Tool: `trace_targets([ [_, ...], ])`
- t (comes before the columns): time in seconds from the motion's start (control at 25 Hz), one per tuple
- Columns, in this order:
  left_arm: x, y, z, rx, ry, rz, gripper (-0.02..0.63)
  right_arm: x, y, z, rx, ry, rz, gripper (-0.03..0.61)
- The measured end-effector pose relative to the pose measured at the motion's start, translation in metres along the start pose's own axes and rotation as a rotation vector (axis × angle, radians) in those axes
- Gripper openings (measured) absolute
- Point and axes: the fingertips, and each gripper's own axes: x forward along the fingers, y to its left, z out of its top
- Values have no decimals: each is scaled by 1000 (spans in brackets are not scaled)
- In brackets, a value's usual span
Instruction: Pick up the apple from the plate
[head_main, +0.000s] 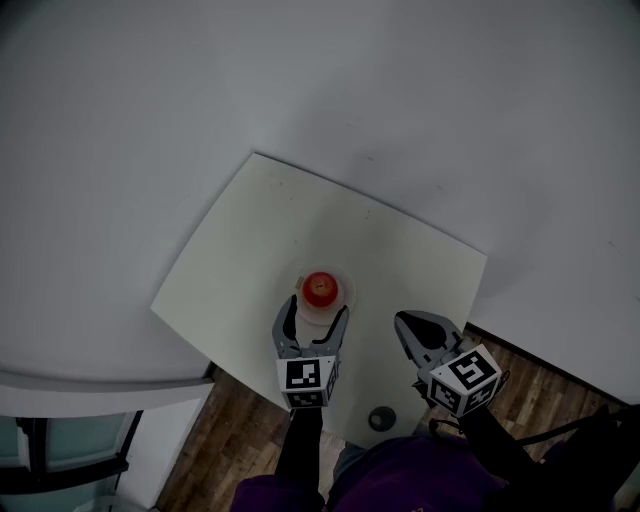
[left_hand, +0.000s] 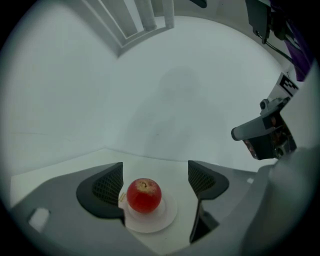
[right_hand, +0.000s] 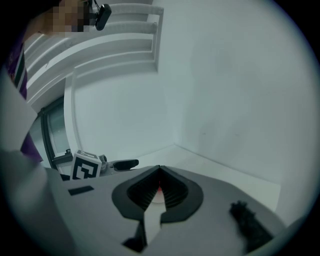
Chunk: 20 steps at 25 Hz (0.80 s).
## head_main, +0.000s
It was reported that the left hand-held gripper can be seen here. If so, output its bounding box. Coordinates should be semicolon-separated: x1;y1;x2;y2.
271;294;350;411

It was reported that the black cable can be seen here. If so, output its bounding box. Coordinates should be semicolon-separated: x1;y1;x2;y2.
428;404;636;452

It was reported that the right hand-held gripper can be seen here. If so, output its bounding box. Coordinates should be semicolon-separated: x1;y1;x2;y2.
394;309;503;418

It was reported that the small white plate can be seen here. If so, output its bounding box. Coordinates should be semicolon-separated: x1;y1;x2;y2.
291;263;358;327

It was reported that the person's left forearm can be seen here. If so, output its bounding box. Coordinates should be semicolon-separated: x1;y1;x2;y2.
273;407;327;507

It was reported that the black framed glass window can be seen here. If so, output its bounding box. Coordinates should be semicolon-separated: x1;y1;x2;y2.
0;409;145;497

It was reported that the person's purple shirt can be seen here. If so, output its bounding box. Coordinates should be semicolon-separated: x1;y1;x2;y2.
229;433;512;512

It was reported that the white table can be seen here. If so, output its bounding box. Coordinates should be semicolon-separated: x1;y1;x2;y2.
149;151;489;451

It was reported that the person's left leg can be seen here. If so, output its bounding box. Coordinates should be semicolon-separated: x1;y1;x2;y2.
331;442;372;501

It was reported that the person's right forearm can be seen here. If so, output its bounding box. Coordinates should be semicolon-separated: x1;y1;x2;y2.
455;399;549;496

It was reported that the red apple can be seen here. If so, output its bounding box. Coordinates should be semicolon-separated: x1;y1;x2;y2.
301;271;342;309

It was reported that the grey round cable grommet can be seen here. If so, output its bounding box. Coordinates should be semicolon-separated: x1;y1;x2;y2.
368;405;398;433

